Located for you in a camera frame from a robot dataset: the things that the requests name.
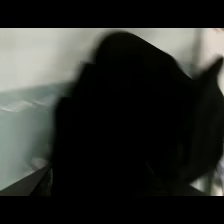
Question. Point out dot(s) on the black garment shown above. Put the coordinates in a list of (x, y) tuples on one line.
[(133, 116)]

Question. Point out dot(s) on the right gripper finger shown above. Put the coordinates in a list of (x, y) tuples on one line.
[(31, 185)]

